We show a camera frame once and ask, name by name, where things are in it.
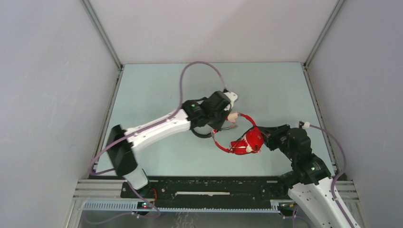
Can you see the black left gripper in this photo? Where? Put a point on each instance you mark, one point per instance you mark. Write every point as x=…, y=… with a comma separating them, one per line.
x=225, y=112

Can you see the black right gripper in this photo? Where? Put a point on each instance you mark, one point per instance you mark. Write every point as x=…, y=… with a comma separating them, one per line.
x=270, y=134

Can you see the red white headphones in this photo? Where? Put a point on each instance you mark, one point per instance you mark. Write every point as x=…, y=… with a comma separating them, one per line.
x=249, y=143

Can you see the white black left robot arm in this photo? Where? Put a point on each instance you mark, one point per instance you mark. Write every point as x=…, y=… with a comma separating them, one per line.
x=123, y=144

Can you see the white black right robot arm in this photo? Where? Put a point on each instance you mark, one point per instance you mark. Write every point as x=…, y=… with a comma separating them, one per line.
x=310, y=183

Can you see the black wrapped headphones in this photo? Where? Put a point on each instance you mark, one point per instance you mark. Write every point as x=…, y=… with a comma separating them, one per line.
x=206, y=132

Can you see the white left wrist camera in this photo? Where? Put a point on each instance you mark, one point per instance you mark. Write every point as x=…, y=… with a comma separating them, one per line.
x=233, y=97

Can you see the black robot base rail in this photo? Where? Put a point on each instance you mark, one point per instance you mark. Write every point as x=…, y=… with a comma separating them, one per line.
x=186, y=194

